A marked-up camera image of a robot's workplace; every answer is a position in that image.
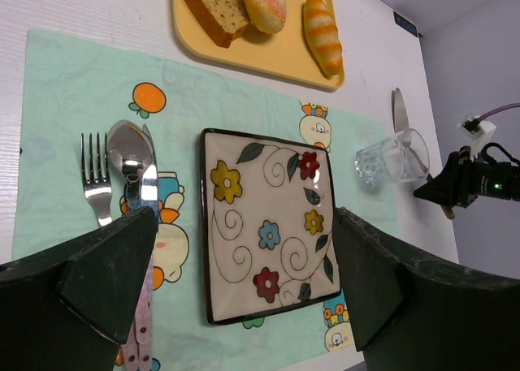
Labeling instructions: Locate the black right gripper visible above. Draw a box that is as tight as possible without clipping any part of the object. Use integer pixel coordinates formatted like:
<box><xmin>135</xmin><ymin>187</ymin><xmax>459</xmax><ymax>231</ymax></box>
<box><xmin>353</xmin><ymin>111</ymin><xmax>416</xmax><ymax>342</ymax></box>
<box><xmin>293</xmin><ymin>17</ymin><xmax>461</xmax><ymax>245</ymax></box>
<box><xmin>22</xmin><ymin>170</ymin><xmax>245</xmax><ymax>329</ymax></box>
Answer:
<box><xmin>414</xmin><ymin>145</ymin><xmax>519</xmax><ymax>209</ymax></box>

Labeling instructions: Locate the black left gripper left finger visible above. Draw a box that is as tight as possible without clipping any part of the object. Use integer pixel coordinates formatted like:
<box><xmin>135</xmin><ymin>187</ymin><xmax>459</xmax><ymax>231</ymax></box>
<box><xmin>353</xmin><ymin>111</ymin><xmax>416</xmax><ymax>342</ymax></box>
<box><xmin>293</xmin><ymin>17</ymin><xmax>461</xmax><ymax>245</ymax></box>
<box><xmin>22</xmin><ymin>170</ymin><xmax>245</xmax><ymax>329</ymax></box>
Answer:
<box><xmin>1</xmin><ymin>207</ymin><xmax>157</xmax><ymax>370</ymax></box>

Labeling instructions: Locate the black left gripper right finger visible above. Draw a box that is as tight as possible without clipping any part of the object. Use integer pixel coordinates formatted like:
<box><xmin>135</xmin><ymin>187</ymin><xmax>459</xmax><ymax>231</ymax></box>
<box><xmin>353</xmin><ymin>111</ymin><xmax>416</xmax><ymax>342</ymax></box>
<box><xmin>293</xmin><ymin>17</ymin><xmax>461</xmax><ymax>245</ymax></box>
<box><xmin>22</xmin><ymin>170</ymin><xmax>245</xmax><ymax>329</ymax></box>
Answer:
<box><xmin>332</xmin><ymin>208</ymin><xmax>519</xmax><ymax>370</ymax></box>

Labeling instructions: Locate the steel spatula wooden handle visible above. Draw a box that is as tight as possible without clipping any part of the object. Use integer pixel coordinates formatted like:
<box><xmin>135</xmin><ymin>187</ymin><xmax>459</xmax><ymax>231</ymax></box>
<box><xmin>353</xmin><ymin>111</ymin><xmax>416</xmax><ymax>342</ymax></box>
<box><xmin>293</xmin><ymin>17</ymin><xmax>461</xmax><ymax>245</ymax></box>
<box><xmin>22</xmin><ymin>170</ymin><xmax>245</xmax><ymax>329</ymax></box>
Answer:
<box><xmin>392</xmin><ymin>88</ymin><xmax>455</xmax><ymax>220</ymax></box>

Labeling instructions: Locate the pink sugared donut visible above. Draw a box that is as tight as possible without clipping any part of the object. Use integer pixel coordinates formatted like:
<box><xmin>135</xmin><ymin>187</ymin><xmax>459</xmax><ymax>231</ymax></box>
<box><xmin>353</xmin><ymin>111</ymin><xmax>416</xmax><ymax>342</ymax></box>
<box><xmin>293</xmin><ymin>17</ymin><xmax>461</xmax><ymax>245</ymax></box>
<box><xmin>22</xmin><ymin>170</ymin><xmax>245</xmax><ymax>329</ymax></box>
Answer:
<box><xmin>244</xmin><ymin>0</ymin><xmax>287</xmax><ymax>35</ymax></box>

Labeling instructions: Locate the striped orange bread roll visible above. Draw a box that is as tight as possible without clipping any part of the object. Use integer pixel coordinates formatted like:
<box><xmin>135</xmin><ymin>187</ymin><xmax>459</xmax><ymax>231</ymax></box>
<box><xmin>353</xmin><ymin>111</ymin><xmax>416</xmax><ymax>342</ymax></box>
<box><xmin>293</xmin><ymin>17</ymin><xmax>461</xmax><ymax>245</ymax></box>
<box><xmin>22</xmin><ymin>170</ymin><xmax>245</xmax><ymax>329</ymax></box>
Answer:
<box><xmin>302</xmin><ymin>0</ymin><xmax>343</xmax><ymax>77</ymax></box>

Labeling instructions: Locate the sliced loaf bread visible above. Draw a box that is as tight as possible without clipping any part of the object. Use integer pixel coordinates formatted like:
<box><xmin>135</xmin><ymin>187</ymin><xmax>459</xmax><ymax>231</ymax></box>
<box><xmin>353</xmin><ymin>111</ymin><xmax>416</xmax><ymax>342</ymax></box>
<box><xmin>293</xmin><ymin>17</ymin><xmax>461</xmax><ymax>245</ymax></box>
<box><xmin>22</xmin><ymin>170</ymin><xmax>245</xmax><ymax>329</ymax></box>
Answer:
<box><xmin>184</xmin><ymin>0</ymin><xmax>251</xmax><ymax>48</ymax></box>

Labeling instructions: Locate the clear drinking glass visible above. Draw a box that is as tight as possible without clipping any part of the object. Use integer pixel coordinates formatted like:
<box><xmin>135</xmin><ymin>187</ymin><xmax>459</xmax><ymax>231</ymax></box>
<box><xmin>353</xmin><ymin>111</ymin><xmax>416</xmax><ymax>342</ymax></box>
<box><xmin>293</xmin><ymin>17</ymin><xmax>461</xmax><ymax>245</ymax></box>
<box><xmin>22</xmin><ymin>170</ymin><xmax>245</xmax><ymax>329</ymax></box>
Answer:
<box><xmin>354</xmin><ymin>128</ymin><xmax>430</xmax><ymax>185</ymax></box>

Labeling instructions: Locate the silver fork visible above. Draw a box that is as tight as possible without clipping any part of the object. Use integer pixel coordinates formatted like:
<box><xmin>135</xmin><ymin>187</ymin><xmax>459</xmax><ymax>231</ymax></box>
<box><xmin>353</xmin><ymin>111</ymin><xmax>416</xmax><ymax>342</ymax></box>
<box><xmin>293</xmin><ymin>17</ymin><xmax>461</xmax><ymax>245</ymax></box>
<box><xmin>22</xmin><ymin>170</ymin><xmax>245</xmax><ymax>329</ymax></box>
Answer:
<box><xmin>80</xmin><ymin>133</ymin><xmax>112</xmax><ymax>226</ymax></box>

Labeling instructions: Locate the square floral ceramic plate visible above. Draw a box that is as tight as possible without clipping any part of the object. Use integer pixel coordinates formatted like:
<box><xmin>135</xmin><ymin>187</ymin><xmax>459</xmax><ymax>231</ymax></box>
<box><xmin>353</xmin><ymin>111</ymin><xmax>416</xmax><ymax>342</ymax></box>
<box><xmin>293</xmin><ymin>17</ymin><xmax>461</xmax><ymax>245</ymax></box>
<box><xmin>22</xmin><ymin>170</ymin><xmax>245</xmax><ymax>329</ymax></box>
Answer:
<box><xmin>199</xmin><ymin>128</ymin><xmax>340</xmax><ymax>325</ymax></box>

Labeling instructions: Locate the dark blue table label right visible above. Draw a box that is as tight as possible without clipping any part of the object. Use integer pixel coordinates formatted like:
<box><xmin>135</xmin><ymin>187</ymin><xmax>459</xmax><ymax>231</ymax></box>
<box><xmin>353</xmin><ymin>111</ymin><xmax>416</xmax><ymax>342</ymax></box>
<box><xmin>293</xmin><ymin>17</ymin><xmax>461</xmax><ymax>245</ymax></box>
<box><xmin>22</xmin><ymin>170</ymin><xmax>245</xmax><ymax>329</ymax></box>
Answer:
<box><xmin>393</xmin><ymin>11</ymin><xmax>420</xmax><ymax>37</ymax></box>

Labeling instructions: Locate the yellow plastic tray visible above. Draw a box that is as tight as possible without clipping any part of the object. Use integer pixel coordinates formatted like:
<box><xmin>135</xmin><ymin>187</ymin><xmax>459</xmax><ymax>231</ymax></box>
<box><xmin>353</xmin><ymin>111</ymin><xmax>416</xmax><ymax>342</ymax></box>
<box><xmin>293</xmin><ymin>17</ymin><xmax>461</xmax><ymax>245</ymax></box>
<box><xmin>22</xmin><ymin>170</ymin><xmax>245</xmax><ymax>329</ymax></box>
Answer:
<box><xmin>172</xmin><ymin>0</ymin><xmax>345</xmax><ymax>91</ymax></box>

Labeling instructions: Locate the mint green cartoon placemat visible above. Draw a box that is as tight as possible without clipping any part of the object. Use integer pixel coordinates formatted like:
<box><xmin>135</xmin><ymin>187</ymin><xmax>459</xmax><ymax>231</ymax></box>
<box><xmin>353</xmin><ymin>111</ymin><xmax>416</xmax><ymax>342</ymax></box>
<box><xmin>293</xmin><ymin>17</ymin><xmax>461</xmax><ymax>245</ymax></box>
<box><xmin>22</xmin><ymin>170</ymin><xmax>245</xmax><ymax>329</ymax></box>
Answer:
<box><xmin>11</xmin><ymin>28</ymin><xmax>401</xmax><ymax>371</ymax></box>

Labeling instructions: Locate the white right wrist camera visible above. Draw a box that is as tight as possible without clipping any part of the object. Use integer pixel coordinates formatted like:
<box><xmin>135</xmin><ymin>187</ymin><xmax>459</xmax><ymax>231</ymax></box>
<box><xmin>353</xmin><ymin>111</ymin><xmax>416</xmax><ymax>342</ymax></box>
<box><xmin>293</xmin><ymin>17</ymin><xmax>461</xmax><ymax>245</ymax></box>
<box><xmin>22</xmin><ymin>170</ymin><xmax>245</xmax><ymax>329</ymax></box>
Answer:
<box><xmin>457</xmin><ymin>117</ymin><xmax>496</xmax><ymax>157</ymax></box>

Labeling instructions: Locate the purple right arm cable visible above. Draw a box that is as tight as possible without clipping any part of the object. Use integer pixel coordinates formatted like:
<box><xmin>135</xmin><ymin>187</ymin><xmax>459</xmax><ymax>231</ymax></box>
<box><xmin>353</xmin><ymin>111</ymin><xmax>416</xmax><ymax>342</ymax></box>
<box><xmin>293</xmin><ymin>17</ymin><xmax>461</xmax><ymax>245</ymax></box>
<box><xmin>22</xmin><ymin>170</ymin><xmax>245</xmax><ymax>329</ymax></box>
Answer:
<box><xmin>479</xmin><ymin>102</ymin><xmax>520</xmax><ymax>123</ymax></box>

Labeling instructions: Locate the silver knife pink handle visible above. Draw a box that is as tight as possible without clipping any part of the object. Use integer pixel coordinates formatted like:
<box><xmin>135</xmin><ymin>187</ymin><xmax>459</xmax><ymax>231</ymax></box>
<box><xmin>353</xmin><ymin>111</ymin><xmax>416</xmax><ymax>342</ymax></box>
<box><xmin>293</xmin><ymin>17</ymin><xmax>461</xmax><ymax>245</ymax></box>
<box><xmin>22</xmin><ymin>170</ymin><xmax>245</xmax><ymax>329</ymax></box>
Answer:
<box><xmin>135</xmin><ymin>124</ymin><xmax>158</xmax><ymax>370</ymax></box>

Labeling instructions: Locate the silver spoon pink handle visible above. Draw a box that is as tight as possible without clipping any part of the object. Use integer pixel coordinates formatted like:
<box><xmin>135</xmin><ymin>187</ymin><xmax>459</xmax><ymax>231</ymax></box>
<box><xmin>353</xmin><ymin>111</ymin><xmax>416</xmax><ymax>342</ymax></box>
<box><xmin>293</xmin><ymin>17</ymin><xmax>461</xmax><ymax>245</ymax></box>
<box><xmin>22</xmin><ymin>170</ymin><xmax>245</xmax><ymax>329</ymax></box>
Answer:
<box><xmin>108</xmin><ymin>120</ymin><xmax>152</xmax><ymax>370</ymax></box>

